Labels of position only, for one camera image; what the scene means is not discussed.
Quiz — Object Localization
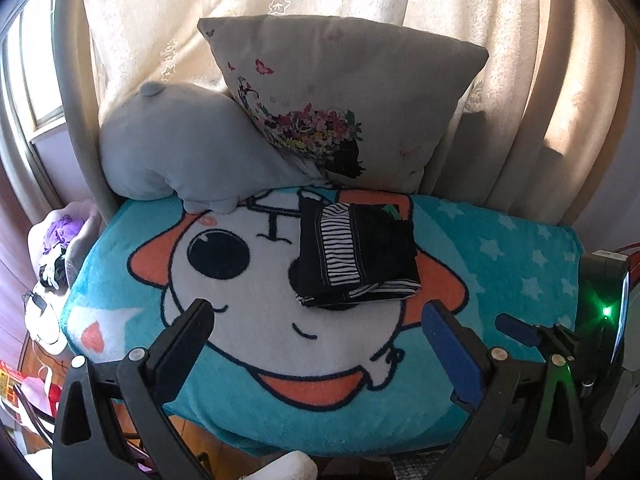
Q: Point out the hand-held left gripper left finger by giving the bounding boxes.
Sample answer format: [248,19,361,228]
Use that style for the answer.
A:
[52,299,215,480]

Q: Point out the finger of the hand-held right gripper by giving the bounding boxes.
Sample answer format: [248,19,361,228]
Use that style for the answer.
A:
[495,312,578,363]

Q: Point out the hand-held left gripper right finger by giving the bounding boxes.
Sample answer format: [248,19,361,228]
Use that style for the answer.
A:
[422,300,586,480]

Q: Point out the black striped pants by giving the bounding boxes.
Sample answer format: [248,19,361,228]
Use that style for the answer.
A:
[292,199,423,309]

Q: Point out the teal star printed blanket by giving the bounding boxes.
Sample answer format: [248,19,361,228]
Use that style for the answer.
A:
[60,187,583,458]

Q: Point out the white plush item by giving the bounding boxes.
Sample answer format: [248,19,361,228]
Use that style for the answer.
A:
[250,451,318,480]

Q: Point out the red package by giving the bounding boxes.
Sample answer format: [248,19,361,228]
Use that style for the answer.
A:
[0,359,23,403]

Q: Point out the grey plush toy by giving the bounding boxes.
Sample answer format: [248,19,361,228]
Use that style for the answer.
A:
[98,81,331,216]

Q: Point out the floral print pillow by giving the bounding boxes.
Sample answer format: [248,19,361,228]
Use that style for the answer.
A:
[197,16,490,195]

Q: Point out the beige curtain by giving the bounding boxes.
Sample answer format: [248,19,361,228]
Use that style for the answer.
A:
[80,0,640,241]

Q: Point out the window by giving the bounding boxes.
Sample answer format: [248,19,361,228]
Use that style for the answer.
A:
[0,0,68,136]

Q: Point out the grey metal frame bar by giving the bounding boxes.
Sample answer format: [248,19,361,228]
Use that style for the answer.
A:
[52,0,118,221]

